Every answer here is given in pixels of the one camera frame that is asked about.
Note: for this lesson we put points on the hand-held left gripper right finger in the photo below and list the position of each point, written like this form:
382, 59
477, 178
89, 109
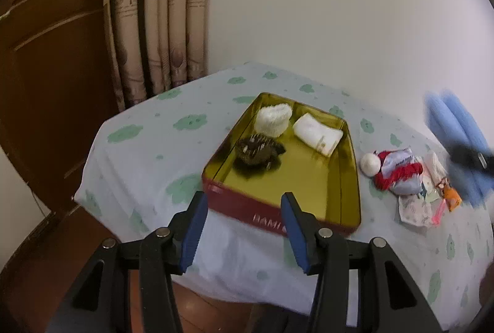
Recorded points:
295, 232

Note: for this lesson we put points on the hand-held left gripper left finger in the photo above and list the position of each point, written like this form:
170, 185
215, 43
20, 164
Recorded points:
195, 228

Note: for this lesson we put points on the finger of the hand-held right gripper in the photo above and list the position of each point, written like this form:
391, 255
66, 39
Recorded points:
467, 155

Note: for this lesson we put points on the blue soft cloth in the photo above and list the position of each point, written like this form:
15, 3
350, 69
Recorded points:
451, 120

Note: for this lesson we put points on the orange sock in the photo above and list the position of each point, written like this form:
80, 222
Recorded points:
450, 197

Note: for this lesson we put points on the red tin box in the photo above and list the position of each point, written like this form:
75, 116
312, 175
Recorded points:
308, 182

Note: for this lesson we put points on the red and pale blue cloth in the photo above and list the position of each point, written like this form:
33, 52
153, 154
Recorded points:
401, 171

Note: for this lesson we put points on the white printed cloth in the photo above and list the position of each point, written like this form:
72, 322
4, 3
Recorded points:
415, 209

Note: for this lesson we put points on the white pompom ball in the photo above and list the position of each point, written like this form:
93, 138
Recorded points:
369, 164

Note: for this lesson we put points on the white packet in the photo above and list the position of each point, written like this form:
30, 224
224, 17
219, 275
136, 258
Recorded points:
434, 167

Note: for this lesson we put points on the pink plastic piece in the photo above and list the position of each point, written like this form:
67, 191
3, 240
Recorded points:
439, 215

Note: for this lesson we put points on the dark brown sock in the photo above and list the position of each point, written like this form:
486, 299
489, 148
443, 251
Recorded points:
254, 151

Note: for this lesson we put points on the white folded sock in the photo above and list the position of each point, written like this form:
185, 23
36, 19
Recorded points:
316, 134

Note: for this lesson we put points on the white fluffy sock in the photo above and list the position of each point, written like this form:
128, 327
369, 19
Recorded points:
272, 120

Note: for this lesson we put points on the brown wooden door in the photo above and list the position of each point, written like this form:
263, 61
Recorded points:
50, 66

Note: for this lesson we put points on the beige patterned curtain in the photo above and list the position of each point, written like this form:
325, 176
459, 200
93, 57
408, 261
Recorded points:
154, 8

